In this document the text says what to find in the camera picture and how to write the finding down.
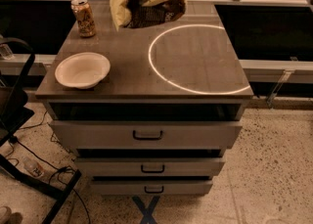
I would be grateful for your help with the orange soda can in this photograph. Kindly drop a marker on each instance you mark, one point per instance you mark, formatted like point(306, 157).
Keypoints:
point(84, 17)

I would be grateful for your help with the brown yellow chip bag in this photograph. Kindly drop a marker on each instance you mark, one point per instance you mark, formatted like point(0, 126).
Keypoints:
point(145, 13)

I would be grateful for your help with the middle grey drawer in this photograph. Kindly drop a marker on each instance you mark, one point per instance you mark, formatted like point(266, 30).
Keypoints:
point(140, 167)

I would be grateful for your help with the plastic water bottle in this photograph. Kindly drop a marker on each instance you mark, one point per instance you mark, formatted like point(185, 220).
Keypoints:
point(33, 167)

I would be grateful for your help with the bottom grey drawer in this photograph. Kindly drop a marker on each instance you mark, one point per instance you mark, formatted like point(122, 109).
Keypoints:
point(180, 187)

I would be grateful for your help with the grey drawer cabinet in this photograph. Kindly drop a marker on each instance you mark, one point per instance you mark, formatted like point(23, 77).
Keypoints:
point(184, 71)

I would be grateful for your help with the top grey drawer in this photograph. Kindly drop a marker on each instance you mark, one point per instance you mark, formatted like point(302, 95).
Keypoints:
point(146, 135)

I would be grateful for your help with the grey drawer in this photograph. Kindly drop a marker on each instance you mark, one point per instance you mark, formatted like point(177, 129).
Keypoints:
point(180, 187)
point(140, 167)
point(146, 135)

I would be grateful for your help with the white paper bowl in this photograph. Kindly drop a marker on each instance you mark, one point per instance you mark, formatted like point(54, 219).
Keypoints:
point(82, 70)

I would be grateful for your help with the shoe tip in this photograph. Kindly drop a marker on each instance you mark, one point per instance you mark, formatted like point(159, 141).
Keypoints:
point(5, 213)

